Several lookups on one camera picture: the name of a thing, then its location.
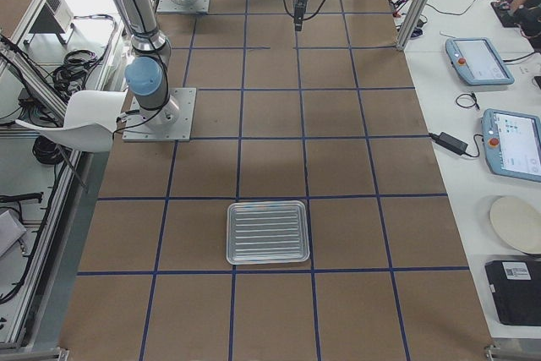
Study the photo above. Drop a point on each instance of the metal tray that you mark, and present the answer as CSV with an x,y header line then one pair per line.
x,y
267,232

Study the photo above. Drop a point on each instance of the operator hand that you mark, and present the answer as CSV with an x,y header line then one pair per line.
x,y
514,6

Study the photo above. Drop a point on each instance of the far teach pendant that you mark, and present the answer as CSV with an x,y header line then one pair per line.
x,y
477,62

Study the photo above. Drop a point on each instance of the teach pendant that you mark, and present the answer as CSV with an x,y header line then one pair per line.
x,y
477,62
512,144

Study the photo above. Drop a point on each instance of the black power adapter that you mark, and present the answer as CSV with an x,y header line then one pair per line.
x,y
449,142

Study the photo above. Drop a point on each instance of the white chair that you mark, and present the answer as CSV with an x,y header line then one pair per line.
x,y
89,122

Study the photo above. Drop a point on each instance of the near teach pendant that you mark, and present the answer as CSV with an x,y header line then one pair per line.
x,y
512,144

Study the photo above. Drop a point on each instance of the beige plate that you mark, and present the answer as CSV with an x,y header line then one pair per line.
x,y
517,223

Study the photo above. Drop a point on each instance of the black box with label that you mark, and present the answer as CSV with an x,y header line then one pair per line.
x,y
515,288

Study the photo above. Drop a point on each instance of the aluminium frame post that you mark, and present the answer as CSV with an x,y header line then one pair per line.
x,y
416,1

